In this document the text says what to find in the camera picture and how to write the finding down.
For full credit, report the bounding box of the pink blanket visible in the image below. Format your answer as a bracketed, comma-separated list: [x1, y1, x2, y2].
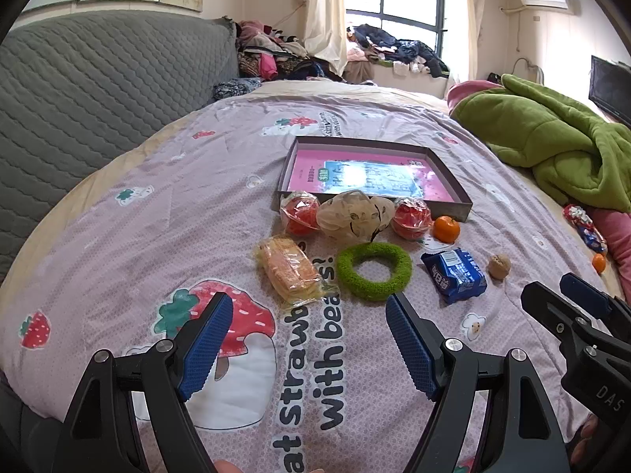
[589, 207, 631, 281]

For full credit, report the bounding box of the white air conditioner pipe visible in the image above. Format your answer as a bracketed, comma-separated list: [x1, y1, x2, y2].
[499, 5, 526, 54]

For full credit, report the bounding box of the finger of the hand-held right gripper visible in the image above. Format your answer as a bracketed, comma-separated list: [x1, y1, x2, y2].
[521, 281, 601, 356]
[559, 272, 631, 322]

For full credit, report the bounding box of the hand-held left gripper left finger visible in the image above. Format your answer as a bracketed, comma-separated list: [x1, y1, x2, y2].
[64, 292, 235, 473]

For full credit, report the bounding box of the blue biscuit packet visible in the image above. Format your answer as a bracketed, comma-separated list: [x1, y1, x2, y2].
[420, 248, 488, 305]

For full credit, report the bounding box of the pile of mixed clothes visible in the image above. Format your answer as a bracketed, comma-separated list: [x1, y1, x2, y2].
[235, 20, 346, 82]

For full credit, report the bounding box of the pink strawberry printed bedsheet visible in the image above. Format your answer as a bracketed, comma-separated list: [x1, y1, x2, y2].
[0, 81, 617, 473]

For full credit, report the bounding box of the white wall cable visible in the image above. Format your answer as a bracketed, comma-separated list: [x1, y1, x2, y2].
[510, 56, 546, 84]

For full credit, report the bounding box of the green quilt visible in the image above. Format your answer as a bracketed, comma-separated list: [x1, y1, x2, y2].
[450, 74, 631, 212]

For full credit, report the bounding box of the brown walnut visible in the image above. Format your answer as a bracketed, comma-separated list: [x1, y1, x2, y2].
[488, 254, 512, 281]

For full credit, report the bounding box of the red white blue candy packet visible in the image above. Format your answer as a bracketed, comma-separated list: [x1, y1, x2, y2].
[563, 203, 609, 257]

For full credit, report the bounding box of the dark floral cloth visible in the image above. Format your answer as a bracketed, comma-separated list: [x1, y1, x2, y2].
[213, 77, 262, 102]

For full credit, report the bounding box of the cream curtain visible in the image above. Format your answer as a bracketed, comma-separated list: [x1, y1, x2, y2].
[446, 0, 489, 82]
[303, 0, 350, 74]

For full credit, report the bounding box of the grey quilted headboard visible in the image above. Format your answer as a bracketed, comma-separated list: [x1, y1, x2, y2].
[0, 12, 241, 277]

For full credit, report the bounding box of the pink pillow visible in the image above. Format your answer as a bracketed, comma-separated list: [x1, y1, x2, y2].
[446, 79, 504, 115]

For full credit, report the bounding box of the red snack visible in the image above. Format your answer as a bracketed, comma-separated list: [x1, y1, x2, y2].
[391, 197, 435, 242]
[279, 191, 321, 236]

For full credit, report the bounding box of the orange wafer packet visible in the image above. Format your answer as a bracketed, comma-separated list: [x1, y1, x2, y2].
[254, 236, 326, 305]

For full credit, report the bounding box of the dark cardboard box tray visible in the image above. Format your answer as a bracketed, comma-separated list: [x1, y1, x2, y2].
[273, 136, 474, 222]

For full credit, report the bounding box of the green fuzzy ring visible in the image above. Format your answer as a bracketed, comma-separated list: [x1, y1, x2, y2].
[336, 242, 413, 301]

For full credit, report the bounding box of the pile of dark clothes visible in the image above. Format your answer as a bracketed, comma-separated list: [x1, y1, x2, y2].
[346, 24, 450, 78]

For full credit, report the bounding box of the black television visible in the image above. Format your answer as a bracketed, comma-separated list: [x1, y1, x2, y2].
[589, 55, 631, 126]

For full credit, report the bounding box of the pink and blue book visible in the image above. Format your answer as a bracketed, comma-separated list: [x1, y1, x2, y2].
[288, 147, 457, 204]

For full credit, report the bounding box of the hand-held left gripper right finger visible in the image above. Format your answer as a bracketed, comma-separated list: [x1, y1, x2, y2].
[385, 293, 573, 473]

